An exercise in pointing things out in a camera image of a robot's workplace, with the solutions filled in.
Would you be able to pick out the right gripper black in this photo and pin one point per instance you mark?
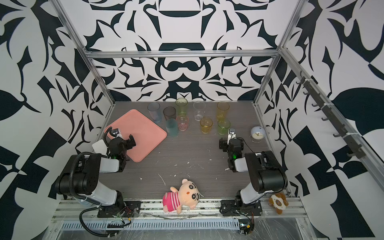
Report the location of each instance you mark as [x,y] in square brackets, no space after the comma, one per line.
[231,143]

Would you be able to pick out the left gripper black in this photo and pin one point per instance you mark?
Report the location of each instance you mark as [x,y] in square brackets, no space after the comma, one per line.
[124,143]

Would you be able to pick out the pink plastic tray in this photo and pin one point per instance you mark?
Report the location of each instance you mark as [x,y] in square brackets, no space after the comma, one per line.
[146,133]

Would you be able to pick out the blue-grey tall glass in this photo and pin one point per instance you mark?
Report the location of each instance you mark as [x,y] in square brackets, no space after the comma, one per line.
[155,112]

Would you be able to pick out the dark smoky glass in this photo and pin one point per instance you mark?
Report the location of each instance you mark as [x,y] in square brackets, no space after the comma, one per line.
[170,113]

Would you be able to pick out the tall light green glass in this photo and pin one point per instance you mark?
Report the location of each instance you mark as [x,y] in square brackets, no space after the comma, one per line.
[182,106]

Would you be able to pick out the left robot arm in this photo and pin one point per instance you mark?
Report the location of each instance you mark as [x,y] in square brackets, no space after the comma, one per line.
[80,177]

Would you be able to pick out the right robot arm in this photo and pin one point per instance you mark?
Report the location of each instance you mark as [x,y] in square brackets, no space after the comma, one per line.
[267,178]

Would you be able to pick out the white box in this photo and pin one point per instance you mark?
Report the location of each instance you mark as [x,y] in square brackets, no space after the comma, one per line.
[100,147]

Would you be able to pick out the short green glass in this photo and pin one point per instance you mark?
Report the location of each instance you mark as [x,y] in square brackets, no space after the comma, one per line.
[223,126]

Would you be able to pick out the short amber glass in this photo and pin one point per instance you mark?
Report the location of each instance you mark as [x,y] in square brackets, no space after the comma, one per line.
[206,124]

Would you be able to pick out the tall yellow glass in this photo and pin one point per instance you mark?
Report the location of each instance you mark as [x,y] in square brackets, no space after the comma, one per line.
[222,110]

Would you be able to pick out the clear tall glass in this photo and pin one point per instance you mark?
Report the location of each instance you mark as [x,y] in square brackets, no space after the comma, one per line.
[199,110]

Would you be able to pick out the teal frosted cup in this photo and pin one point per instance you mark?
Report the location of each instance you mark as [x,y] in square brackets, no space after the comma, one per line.
[172,127]

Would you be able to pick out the pink short glass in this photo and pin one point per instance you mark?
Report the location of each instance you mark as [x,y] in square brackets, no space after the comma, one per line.
[183,123]

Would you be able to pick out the plush doll pink shirt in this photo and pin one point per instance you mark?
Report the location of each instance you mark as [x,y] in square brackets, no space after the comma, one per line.
[187,195]

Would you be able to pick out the small brown plush toy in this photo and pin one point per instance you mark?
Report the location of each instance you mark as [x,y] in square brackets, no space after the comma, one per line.
[279,202]

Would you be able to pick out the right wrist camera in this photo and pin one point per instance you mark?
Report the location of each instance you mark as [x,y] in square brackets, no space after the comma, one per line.
[231,135]

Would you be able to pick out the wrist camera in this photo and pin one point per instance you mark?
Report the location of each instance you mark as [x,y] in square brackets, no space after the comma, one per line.
[115,132]
[231,135]

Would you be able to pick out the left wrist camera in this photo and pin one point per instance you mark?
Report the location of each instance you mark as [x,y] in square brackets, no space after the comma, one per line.
[115,132]

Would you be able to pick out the wall hook rack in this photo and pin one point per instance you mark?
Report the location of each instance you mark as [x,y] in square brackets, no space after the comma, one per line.
[333,116]

